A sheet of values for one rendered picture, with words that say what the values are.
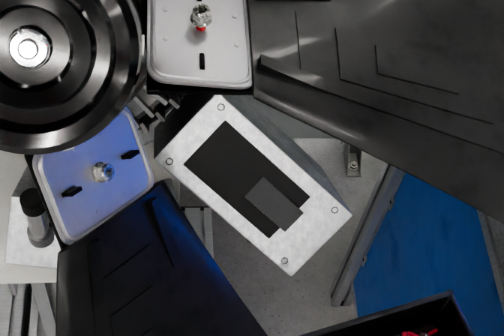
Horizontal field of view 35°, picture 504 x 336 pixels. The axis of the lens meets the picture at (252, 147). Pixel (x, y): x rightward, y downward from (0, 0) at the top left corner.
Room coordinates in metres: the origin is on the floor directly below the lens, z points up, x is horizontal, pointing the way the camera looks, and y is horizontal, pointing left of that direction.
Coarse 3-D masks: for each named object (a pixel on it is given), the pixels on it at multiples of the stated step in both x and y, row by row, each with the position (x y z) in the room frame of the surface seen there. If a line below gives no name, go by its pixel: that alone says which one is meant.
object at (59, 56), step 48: (0, 0) 0.28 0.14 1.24; (48, 0) 0.29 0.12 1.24; (96, 0) 0.29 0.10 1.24; (144, 0) 0.37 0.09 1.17; (0, 48) 0.27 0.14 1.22; (96, 48) 0.28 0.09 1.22; (144, 48) 0.35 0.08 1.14; (0, 96) 0.25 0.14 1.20; (48, 96) 0.25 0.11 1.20; (96, 96) 0.26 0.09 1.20; (0, 144) 0.23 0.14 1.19; (48, 144) 0.24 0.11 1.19
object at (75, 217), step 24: (120, 120) 0.31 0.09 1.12; (96, 144) 0.28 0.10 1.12; (120, 144) 0.29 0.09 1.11; (48, 168) 0.25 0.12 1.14; (72, 168) 0.26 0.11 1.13; (120, 168) 0.28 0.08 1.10; (144, 168) 0.29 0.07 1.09; (48, 192) 0.23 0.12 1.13; (96, 192) 0.25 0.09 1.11; (120, 192) 0.27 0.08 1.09; (144, 192) 0.28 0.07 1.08; (72, 216) 0.23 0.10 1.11; (96, 216) 0.24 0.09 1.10; (72, 240) 0.22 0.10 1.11
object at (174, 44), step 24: (168, 0) 0.35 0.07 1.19; (192, 0) 0.36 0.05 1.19; (216, 0) 0.36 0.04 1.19; (240, 0) 0.37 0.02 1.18; (168, 24) 0.33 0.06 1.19; (192, 24) 0.34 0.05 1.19; (216, 24) 0.34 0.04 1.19; (240, 24) 0.35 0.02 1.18; (168, 48) 0.32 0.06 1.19; (192, 48) 0.32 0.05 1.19; (216, 48) 0.32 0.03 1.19; (240, 48) 0.33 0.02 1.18; (168, 72) 0.30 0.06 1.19; (192, 72) 0.30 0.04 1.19; (216, 72) 0.31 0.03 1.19; (240, 72) 0.31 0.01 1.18
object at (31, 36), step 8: (16, 32) 0.27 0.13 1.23; (24, 32) 0.27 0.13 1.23; (32, 32) 0.27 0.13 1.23; (16, 40) 0.27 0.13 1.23; (24, 40) 0.27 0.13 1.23; (32, 40) 0.27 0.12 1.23; (40, 40) 0.27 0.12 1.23; (8, 48) 0.27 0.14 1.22; (16, 48) 0.27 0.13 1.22; (24, 48) 0.27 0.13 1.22; (32, 48) 0.27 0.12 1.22; (40, 48) 0.27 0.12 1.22; (48, 48) 0.27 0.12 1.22; (16, 56) 0.26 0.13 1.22; (24, 56) 0.26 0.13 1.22; (32, 56) 0.27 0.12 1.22; (40, 56) 0.27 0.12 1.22; (24, 64) 0.26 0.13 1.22; (32, 64) 0.26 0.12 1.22
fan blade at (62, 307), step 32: (160, 192) 0.28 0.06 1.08; (128, 224) 0.25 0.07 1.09; (160, 224) 0.26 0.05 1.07; (64, 256) 0.21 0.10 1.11; (96, 256) 0.22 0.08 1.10; (128, 256) 0.23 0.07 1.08; (160, 256) 0.24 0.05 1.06; (192, 256) 0.26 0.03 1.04; (64, 288) 0.19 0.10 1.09; (96, 288) 0.20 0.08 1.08; (128, 288) 0.21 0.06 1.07; (160, 288) 0.22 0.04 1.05; (192, 288) 0.24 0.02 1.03; (224, 288) 0.25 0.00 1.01; (64, 320) 0.18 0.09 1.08; (96, 320) 0.19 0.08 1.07; (128, 320) 0.19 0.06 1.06; (160, 320) 0.20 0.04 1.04; (192, 320) 0.22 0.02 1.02; (224, 320) 0.23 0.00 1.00
